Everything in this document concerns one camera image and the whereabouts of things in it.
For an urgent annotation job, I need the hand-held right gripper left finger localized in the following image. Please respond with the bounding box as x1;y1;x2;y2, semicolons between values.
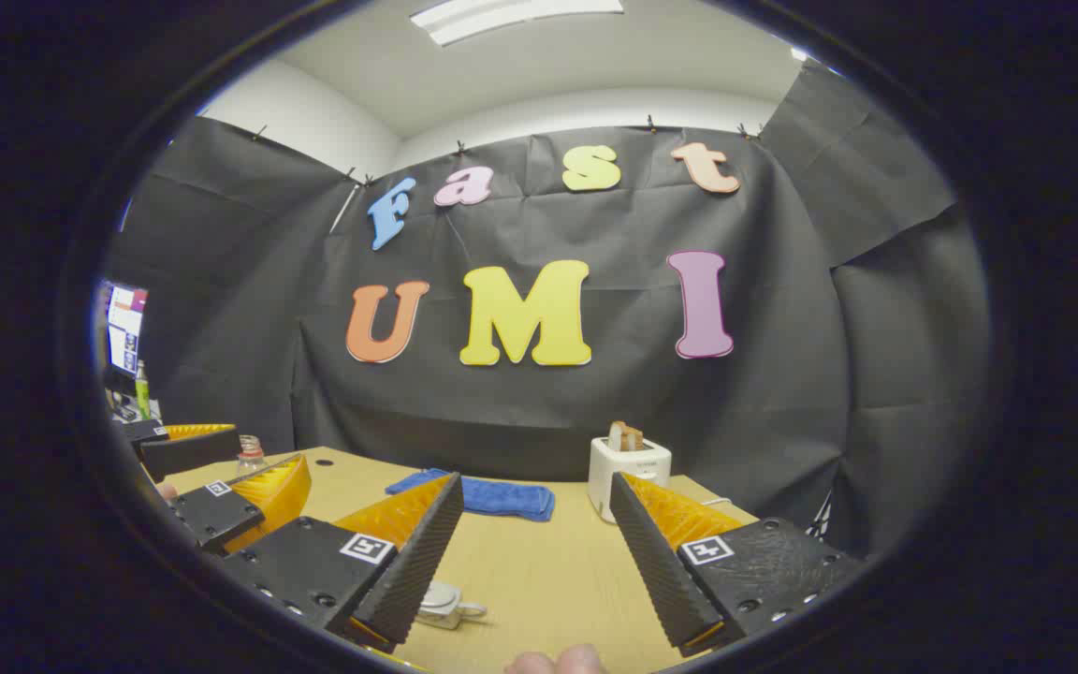
221;473;465;654

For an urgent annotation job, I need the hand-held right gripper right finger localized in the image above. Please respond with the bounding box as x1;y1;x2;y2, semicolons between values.
609;472;867;657

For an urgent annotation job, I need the white ceramic teacup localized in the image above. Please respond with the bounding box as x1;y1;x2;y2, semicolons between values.
415;580;488;630

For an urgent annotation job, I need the white toaster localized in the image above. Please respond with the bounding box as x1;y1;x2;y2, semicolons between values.
588;435;673;525

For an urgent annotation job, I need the blue towel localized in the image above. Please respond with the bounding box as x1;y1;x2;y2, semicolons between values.
386;468;556;522

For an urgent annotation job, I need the computer monitor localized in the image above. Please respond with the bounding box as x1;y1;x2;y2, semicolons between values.
101;279;149;380

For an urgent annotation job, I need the ceiling light panel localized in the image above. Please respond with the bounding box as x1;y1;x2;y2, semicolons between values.
408;0;624;48

